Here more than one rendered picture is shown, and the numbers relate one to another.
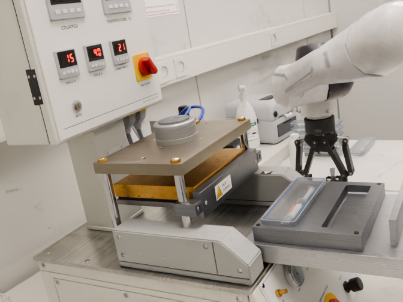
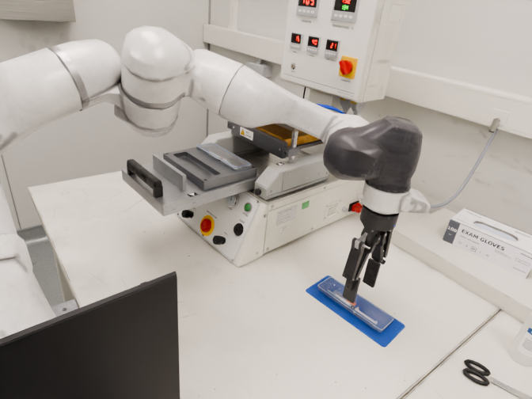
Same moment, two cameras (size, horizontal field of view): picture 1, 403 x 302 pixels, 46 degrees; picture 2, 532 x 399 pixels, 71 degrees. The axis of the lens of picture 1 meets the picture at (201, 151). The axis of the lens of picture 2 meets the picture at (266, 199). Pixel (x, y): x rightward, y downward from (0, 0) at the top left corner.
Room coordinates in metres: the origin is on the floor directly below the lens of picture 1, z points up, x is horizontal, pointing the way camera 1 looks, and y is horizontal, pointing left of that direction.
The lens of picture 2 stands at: (1.10, -1.04, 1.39)
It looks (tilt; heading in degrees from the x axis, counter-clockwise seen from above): 28 degrees down; 104
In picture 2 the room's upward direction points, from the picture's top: 6 degrees clockwise
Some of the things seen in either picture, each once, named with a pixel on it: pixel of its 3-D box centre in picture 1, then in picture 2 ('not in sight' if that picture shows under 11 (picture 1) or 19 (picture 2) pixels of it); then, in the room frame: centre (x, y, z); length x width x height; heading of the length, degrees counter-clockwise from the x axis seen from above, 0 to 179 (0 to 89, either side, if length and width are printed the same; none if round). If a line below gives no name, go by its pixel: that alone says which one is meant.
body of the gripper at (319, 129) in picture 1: (320, 133); (376, 226); (1.16, -0.31, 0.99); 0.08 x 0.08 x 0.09
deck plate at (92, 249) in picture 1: (179, 227); (285, 162); (0.87, 0.07, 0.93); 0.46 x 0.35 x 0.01; 58
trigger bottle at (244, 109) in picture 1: (246, 117); not in sight; (1.81, -0.19, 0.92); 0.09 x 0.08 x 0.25; 179
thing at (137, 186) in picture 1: (183, 160); (283, 123); (0.86, 0.04, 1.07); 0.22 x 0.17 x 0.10; 148
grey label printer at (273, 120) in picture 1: (262, 117); not in sight; (1.92, -0.27, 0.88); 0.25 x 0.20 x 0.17; 48
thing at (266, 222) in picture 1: (296, 202); (222, 157); (0.74, -0.14, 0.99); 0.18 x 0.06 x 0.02; 149
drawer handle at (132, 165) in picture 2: not in sight; (143, 176); (0.62, -0.34, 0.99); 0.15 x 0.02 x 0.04; 148
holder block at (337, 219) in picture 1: (322, 210); (209, 165); (0.72, -0.18, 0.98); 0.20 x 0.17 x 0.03; 148
